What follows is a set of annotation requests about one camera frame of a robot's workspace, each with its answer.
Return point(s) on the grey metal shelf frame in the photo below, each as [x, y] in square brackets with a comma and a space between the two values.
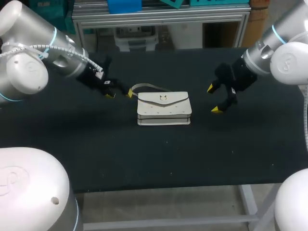
[158, 14]

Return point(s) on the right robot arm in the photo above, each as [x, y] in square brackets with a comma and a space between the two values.
[288, 65]

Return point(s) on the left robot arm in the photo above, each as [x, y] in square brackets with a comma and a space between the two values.
[24, 72]

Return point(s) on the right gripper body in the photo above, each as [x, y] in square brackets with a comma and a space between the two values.
[238, 74]

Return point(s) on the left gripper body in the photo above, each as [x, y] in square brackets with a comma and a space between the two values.
[93, 79]

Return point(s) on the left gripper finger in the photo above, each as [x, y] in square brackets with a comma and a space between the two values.
[109, 90]
[125, 90]

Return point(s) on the white plastic bin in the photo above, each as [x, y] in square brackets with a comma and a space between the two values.
[134, 39]

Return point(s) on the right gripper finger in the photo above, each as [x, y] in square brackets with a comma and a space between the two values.
[231, 97]
[215, 85]

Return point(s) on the white envelope handbag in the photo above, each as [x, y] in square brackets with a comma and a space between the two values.
[163, 113]

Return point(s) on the teal box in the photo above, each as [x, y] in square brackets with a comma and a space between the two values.
[173, 3]

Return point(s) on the brown cardboard box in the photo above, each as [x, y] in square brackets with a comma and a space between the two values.
[256, 26]

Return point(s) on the blue plastic bin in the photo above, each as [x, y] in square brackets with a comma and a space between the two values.
[124, 6]

